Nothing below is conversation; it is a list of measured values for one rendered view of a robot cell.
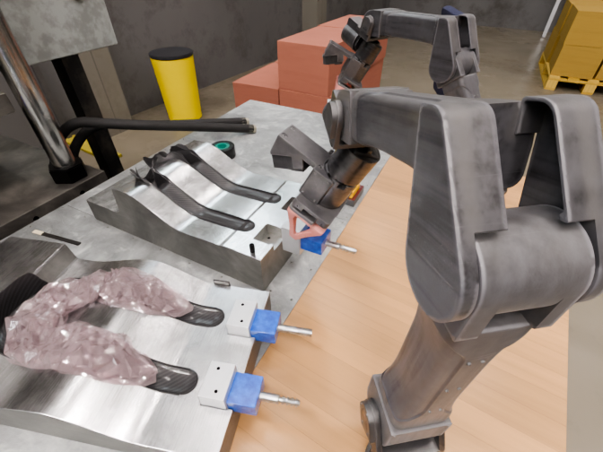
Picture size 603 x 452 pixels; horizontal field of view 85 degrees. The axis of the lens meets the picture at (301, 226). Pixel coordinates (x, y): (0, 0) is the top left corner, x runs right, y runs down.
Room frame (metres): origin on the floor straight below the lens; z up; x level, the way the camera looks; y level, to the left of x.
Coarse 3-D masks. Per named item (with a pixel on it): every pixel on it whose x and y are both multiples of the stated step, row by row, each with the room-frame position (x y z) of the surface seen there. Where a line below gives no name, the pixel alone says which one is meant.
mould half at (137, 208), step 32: (224, 160) 0.75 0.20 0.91; (128, 192) 0.57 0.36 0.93; (160, 192) 0.59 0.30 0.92; (192, 192) 0.62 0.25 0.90; (224, 192) 0.64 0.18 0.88; (288, 192) 0.64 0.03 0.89; (128, 224) 0.59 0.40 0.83; (160, 224) 0.53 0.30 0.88; (192, 224) 0.53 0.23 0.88; (256, 224) 0.52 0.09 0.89; (192, 256) 0.50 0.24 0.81; (224, 256) 0.46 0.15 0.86; (256, 256) 0.43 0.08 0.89; (288, 256) 0.51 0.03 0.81
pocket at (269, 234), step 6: (264, 228) 0.51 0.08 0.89; (270, 228) 0.52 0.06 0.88; (276, 228) 0.51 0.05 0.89; (258, 234) 0.50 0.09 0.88; (264, 234) 0.51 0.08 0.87; (270, 234) 0.52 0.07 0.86; (276, 234) 0.51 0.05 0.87; (258, 240) 0.49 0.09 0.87; (264, 240) 0.50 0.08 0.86; (270, 240) 0.50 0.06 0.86; (276, 240) 0.50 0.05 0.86; (276, 246) 0.47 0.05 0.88
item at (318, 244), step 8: (288, 224) 0.44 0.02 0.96; (296, 224) 0.44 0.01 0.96; (304, 224) 0.44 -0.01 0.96; (288, 232) 0.43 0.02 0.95; (328, 232) 0.43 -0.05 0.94; (288, 240) 0.43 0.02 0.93; (296, 240) 0.42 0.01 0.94; (304, 240) 0.42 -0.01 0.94; (312, 240) 0.41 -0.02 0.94; (320, 240) 0.41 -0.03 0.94; (328, 240) 0.42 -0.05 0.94; (288, 248) 0.43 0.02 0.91; (296, 248) 0.42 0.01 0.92; (304, 248) 0.42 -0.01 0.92; (312, 248) 0.41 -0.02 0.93; (320, 248) 0.41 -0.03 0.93; (336, 248) 0.41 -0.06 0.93; (344, 248) 0.40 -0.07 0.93; (352, 248) 0.40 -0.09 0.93
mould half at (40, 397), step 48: (0, 288) 0.34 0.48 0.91; (192, 288) 0.38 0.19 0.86; (240, 288) 0.38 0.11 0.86; (144, 336) 0.27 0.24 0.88; (192, 336) 0.29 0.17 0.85; (240, 336) 0.29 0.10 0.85; (0, 384) 0.20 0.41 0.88; (48, 384) 0.19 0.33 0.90; (96, 384) 0.20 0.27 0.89; (48, 432) 0.16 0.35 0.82; (96, 432) 0.15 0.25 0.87; (144, 432) 0.15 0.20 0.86; (192, 432) 0.15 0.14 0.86
